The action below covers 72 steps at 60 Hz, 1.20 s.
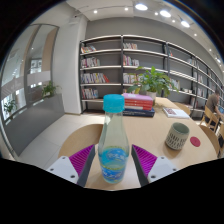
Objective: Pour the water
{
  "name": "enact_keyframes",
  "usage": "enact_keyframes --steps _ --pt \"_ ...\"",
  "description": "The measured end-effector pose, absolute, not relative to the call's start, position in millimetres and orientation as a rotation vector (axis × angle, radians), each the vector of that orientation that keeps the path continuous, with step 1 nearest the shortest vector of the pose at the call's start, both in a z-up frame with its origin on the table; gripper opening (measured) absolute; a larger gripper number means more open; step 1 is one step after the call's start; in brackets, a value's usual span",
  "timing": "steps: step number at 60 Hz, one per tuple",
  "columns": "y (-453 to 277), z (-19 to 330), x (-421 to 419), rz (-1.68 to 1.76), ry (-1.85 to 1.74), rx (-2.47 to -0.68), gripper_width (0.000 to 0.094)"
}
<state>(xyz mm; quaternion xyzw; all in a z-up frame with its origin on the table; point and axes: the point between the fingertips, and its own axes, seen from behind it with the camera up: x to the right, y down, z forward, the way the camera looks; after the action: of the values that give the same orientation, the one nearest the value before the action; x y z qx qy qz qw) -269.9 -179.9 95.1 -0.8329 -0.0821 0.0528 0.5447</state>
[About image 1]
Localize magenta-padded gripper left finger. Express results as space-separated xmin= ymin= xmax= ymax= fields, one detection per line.
xmin=46 ymin=144 xmax=97 ymax=188

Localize red book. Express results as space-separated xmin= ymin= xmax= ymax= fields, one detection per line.
xmin=123 ymin=99 xmax=154 ymax=111

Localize white open magazine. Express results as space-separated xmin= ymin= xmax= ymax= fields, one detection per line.
xmin=162 ymin=107 xmax=191 ymax=120

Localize grey bookshelf unit with books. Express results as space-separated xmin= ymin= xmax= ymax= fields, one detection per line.
xmin=78 ymin=34 xmax=224 ymax=121

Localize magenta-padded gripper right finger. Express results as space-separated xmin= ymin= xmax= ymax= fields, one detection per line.
xmin=130 ymin=144 xmax=179 ymax=187

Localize grey low planter partition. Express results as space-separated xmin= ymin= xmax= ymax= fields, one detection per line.
xmin=3 ymin=93 xmax=66 ymax=158

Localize green potted table plant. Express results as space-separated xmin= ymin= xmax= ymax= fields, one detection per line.
xmin=126 ymin=65 xmax=178 ymax=101

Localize person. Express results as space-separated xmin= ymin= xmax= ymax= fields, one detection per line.
xmin=204 ymin=89 xmax=224 ymax=118

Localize pink book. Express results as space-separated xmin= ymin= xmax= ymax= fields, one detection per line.
xmin=121 ymin=92 xmax=155 ymax=102

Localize small green planter plant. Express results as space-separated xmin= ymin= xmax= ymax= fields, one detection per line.
xmin=40 ymin=80 xmax=62 ymax=99
xmin=3 ymin=99 xmax=18 ymax=115

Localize dark blue book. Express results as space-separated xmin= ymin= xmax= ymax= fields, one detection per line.
xmin=122 ymin=107 xmax=156 ymax=118

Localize pale green patterned mug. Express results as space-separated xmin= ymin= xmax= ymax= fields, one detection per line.
xmin=164 ymin=122 xmax=191 ymax=151

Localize light wooden slatted chair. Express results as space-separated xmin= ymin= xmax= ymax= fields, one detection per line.
xmin=199 ymin=105 xmax=221 ymax=133

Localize clear bottle with blue cap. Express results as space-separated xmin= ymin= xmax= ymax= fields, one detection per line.
xmin=97 ymin=93 xmax=130 ymax=185

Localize round ceiling lights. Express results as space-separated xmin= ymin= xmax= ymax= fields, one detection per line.
xmin=91 ymin=1 xmax=224 ymax=64

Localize tan round-back chair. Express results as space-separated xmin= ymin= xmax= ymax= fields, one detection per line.
xmin=173 ymin=101 xmax=192 ymax=117
xmin=199 ymin=124 xmax=222 ymax=158
xmin=58 ymin=123 xmax=104 ymax=158

